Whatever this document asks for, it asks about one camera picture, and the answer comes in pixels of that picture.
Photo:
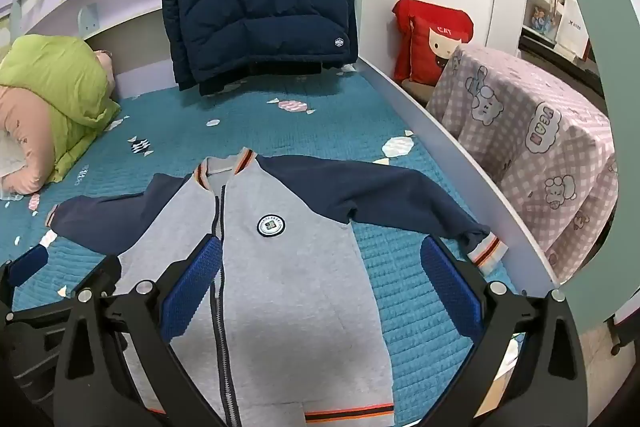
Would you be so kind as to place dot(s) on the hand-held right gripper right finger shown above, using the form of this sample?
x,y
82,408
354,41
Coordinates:
x,y
450,292

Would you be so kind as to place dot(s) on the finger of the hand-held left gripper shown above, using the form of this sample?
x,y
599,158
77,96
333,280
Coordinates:
x,y
102,274
27,264

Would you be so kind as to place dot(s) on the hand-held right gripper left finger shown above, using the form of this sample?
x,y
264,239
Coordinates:
x,y
192,287

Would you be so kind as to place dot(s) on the grey and navy zip jacket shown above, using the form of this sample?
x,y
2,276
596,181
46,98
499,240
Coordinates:
x,y
300,282

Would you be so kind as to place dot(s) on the teal quilted bedsheet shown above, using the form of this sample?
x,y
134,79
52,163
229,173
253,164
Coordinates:
x,y
400,257

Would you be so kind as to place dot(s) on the pink pillow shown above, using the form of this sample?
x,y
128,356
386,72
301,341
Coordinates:
x,y
25,132

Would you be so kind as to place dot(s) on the green blanket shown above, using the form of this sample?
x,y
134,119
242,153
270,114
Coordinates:
x,y
60,77

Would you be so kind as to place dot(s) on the pink checked printed blanket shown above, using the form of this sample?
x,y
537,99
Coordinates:
x,y
525,107

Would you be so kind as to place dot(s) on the pink plush toy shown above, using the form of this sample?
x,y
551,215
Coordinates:
x,y
106,74

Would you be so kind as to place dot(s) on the red cartoon cushion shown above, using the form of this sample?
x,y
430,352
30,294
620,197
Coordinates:
x,y
425,42

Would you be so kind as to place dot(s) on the white paper bag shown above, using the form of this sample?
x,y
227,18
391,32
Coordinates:
x,y
572,27

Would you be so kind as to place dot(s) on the white bed side rail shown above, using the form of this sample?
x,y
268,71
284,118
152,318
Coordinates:
x,y
475,187

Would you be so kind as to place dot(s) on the teal door frame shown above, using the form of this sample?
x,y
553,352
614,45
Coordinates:
x,y
600,57

